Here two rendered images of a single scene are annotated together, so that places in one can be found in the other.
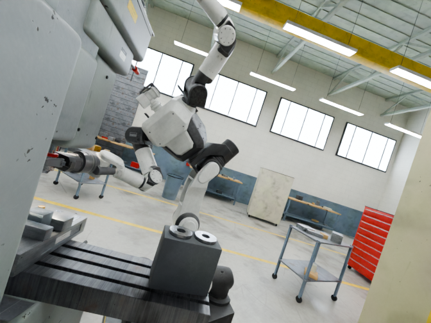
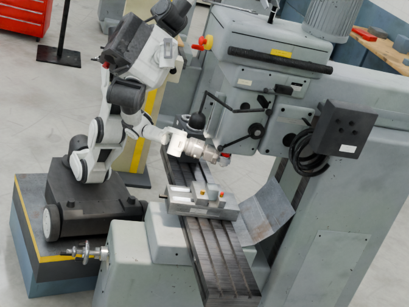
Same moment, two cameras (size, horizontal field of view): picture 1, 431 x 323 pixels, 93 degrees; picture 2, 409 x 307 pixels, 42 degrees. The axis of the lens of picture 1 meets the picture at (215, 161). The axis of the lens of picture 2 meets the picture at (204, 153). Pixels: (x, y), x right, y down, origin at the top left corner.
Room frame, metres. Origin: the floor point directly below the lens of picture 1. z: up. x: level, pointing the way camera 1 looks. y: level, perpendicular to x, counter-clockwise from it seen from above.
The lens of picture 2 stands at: (1.36, 2.65, 2.36)
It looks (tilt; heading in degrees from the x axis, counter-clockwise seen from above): 27 degrees down; 255
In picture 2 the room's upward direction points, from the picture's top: 17 degrees clockwise
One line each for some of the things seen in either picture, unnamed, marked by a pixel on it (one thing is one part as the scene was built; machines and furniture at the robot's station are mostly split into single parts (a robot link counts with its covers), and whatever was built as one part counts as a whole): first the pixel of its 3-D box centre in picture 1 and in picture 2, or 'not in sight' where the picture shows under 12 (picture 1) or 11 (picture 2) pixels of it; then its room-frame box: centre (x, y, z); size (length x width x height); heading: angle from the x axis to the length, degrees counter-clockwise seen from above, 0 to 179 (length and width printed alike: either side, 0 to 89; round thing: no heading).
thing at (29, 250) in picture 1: (40, 229); (202, 199); (0.74, 0.53, 0.98); 0.35 x 0.15 x 0.11; 4
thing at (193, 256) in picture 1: (185, 257); (187, 137); (0.79, -0.01, 1.03); 0.22 x 0.12 x 0.20; 104
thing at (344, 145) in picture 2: not in sight; (343, 130); (0.38, 0.85, 1.62); 0.20 x 0.09 x 0.21; 7
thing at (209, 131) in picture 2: not in sight; (214, 115); (0.82, 0.57, 1.45); 0.04 x 0.04 x 0.21; 7
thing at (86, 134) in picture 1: (67, 97); (240, 114); (0.71, 0.55, 1.47); 0.21 x 0.19 x 0.32; 97
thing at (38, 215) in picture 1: (37, 218); (211, 192); (0.72, 0.53, 1.03); 0.06 x 0.05 x 0.06; 94
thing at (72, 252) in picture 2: not in sight; (82, 251); (1.25, 0.47, 0.51); 0.22 x 0.06 x 0.06; 7
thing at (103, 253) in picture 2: not in sight; (93, 253); (1.21, 0.61, 0.63); 0.16 x 0.12 x 0.12; 7
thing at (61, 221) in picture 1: (48, 218); (199, 193); (0.77, 0.53, 1.02); 0.15 x 0.06 x 0.04; 94
